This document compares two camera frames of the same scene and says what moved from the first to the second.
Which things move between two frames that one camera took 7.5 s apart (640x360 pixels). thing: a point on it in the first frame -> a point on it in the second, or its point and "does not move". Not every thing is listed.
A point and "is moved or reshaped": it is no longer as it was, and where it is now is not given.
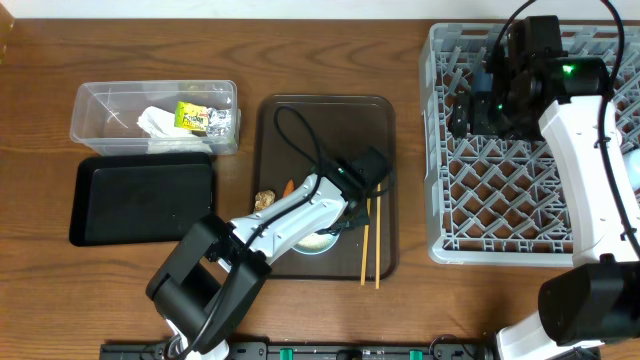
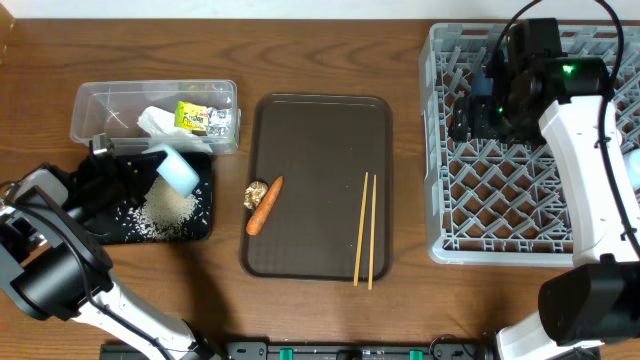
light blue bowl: [317, 243] -> [176, 169]
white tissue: [164, 136] does not move
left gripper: [366, 220] -> [126, 173]
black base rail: [358, 350] does not move
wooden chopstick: [378, 231] is moved or reshaped
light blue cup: [632, 163] does not move
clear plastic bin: [199, 117] does not move
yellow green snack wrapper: [215, 121] does not move
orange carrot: [289, 188] -> [256, 222]
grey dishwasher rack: [503, 201] does not move
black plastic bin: [139, 197] does not move
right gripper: [480, 104] does not move
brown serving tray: [298, 135] does not move
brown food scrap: [263, 199] -> [254, 192]
